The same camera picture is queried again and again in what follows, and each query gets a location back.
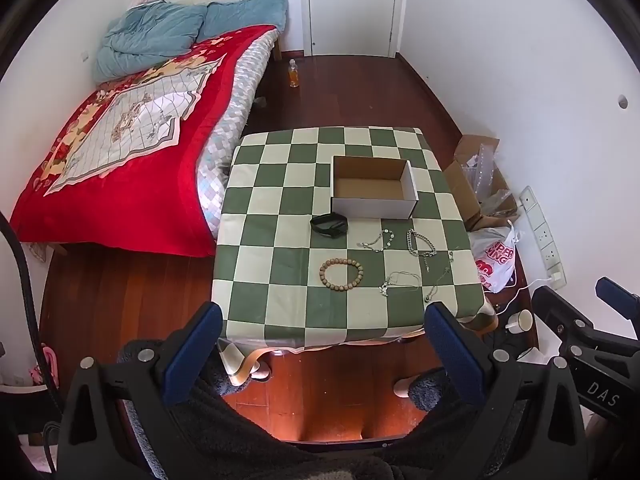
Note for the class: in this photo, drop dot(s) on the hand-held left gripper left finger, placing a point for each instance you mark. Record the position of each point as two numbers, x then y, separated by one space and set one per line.
192 355

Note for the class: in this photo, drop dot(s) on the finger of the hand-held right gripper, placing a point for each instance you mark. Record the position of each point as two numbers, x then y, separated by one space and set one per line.
557 312
617 297

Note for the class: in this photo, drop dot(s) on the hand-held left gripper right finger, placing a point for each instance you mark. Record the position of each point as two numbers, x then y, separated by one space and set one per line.
452 355

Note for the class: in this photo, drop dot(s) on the white cardboard box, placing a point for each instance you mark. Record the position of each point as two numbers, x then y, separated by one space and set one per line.
372 207

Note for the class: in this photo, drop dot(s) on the black wristband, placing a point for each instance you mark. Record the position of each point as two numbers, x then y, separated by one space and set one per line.
326 226

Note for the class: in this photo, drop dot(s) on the white cup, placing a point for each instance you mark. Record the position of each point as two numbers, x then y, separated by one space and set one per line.
521 321

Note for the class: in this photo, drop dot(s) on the person's pale slipper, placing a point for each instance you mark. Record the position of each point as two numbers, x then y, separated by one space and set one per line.
401 387
260 370

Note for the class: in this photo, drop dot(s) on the white power strip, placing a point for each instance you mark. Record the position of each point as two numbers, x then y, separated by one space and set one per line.
542 235

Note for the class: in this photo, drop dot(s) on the white red printed plastic bag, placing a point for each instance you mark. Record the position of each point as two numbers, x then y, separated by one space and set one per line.
492 260

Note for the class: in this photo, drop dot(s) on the green checkered tablecloth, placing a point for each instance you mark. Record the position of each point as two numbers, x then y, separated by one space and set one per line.
280 260

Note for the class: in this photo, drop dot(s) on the pink plastic item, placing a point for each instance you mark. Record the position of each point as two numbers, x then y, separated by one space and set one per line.
45 365

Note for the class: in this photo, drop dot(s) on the red printed blanket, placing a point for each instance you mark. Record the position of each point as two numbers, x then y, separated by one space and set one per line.
150 190

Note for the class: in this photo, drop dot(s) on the pale patterned mattress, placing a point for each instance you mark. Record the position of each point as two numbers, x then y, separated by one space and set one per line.
220 160

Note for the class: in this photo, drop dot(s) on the small dark floor item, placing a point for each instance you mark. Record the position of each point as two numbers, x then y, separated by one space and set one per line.
260 102

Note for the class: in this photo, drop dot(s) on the orange liquid bottle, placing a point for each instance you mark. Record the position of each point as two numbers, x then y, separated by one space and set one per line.
293 75

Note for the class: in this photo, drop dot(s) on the blue quilt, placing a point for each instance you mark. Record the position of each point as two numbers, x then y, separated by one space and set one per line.
150 35

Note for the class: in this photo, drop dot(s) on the white door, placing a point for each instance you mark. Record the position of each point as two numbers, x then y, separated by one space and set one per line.
352 5

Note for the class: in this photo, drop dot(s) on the wooden bed frame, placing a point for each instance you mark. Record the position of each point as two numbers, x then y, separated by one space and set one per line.
276 47

